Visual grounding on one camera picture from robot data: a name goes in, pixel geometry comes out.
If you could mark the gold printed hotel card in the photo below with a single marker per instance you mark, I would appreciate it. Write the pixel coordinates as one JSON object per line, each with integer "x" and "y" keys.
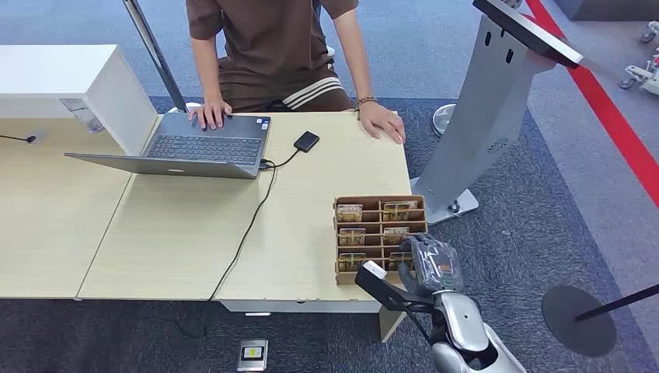
{"x": 350, "y": 213}
{"x": 351, "y": 237}
{"x": 351, "y": 262}
{"x": 395, "y": 236}
{"x": 399, "y": 260}
{"x": 396, "y": 211}

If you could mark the brown wooden card holder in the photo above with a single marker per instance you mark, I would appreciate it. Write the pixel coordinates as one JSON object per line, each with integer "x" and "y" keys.
{"x": 373, "y": 224}

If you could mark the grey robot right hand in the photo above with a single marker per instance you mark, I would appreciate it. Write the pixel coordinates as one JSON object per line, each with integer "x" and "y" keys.
{"x": 435, "y": 267}

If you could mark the black-bracketed wrist camera box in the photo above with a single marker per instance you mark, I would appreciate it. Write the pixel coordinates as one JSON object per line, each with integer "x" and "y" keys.
{"x": 383, "y": 291}

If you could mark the metal floor socket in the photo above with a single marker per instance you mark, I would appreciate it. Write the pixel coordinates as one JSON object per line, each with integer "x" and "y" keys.
{"x": 252, "y": 355}

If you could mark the person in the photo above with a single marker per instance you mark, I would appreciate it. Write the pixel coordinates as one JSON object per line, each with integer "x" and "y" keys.
{"x": 273, "y": 46}

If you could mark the black gooseneck microphone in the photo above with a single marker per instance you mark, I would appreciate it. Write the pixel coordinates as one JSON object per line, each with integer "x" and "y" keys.
{"x": 20, "y": 138}

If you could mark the black slanted pole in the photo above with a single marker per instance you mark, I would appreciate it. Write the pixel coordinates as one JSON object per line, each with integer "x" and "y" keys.
{"x": 154, "y": 54}

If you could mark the clear acrylic holder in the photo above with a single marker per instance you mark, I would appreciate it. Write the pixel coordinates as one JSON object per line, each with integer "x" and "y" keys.
{"x": 82, "y": 114}

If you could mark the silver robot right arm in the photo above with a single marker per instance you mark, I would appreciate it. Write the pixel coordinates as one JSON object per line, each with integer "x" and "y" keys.
{"x": 463, "y": 324}

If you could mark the wooden table leg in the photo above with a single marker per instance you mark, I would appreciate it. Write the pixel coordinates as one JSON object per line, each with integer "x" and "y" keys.
{"x": 390, "y": 324}

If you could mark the grey open laptop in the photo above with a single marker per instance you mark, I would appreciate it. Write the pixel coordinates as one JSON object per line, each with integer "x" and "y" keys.
{"x": 206, "y": 149}

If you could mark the silver kiosk stand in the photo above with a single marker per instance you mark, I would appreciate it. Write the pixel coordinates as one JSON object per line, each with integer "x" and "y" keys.
{"x": 479, "y": 123}

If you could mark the round grey stand base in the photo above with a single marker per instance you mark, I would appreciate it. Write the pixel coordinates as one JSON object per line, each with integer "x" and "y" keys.
{"x": 443, "y": 119}

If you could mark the black round stanchion base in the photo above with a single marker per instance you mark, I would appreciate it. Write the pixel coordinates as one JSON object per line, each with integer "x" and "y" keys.
{"x": 576, "y": 322}

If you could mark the white wheeled cart frame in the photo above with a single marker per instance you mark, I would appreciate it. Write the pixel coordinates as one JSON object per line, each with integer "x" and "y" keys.
{"x": 643, "y": 74}

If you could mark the small black card reader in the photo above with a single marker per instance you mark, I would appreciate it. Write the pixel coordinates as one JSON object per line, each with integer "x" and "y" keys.
{"x": 307, "y": 141}

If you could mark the person's right hand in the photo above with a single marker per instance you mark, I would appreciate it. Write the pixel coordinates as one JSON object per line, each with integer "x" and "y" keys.
{"x": 212, "y": 114}

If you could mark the black-framed kiosk screen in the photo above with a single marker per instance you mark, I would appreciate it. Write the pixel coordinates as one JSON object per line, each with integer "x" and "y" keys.
{"x": 525, "y": 31}

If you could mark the person's right forearm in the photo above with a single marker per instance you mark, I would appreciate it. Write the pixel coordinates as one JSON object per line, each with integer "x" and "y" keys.
{"x": 208, "y": 69}

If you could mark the person's left forearm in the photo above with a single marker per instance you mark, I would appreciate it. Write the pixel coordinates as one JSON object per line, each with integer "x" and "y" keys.
{"x": 355, "y": 56}

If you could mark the person's left hand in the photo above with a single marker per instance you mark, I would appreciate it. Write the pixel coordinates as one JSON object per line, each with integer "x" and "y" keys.
{"x": 381, "y": 122}

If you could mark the black stanchion pole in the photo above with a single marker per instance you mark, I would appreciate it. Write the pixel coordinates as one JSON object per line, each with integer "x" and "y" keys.
{"x": 618, "y": 303}

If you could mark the white counter block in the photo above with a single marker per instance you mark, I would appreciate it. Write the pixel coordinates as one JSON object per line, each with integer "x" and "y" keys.
{"x": 67, "y": 82}

